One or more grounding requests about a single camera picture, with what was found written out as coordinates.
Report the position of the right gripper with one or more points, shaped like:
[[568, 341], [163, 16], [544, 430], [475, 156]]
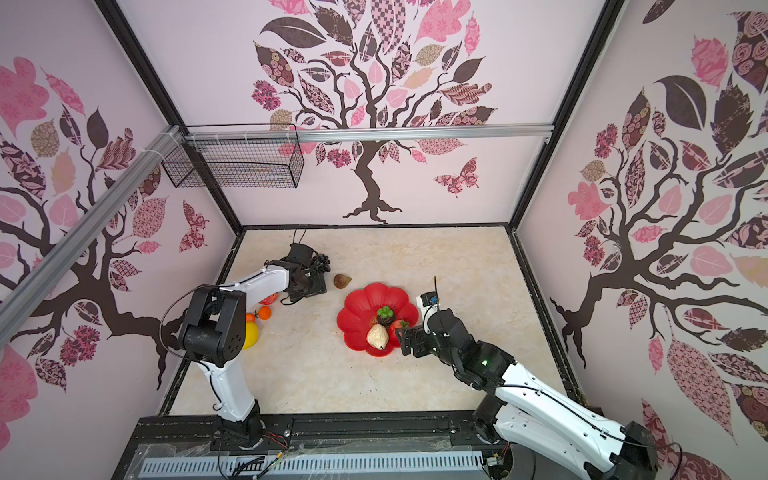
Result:
[[414, 341]]

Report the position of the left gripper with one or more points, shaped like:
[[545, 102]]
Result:
[[319, 287]]

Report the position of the dark mangosteen green leaves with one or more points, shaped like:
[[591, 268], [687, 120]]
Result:
[[385, 316]]

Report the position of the cream white pear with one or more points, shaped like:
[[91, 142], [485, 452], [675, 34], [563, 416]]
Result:
[[378, 337]]

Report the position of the red flower-shaped bowl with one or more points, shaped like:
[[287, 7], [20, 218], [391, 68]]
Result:
[[359, 311]]

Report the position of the yellow lemon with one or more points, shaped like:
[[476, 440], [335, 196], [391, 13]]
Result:
[[252, 334]]

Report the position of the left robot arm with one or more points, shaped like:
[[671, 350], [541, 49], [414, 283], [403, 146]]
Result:
[[213, 335]]

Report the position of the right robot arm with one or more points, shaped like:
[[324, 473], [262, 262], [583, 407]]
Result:
[[519, 408]]

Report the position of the dark grape bunch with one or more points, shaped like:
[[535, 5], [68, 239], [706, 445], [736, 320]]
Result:
[[321, 263]]

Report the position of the brown green fig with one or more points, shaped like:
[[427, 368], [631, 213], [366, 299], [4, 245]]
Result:
[[341, 281]]

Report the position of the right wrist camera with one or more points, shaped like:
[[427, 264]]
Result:
[[428, 305]]

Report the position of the black wire basket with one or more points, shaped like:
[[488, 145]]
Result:
[[265, 156]]

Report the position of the aluminium rail back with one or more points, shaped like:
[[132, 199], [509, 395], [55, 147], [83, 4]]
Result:
[[379, 134]]

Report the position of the aluminium rail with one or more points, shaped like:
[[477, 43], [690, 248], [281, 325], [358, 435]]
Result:
[[24, 299], [379, 134]]

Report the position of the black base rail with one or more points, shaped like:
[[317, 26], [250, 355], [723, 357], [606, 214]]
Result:
[[441, 431]]

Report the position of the white cable duct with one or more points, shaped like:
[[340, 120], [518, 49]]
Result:
[[316, 466]]

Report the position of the aluminium rail left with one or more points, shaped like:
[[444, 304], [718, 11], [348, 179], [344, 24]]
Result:
[[24, 299]]

